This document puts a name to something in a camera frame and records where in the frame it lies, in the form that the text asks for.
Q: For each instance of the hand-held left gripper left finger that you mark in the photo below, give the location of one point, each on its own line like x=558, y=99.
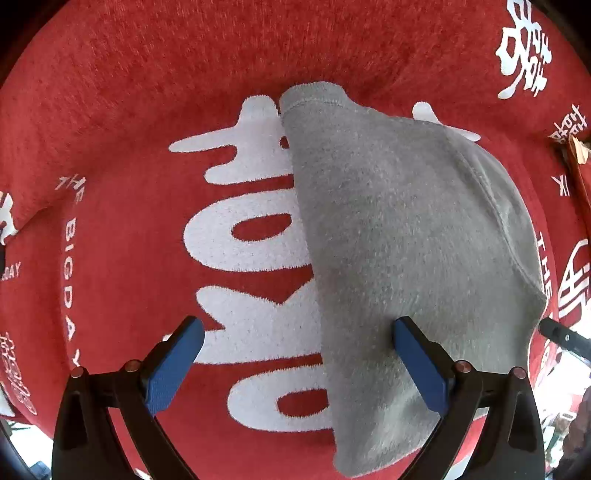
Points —
x=173, y=364

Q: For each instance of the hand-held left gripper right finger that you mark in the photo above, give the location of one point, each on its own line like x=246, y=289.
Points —
x=422, y=364

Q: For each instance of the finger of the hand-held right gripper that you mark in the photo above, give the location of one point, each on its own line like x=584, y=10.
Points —
x=565, y=337

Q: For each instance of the grey fleece garment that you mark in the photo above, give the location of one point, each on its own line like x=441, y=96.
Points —
x=392, y=207

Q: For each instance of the red satin cushion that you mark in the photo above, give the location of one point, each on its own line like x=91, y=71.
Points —
x=582, y=184

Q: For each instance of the red printed blanket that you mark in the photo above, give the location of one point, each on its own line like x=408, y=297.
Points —
x=138, y=115

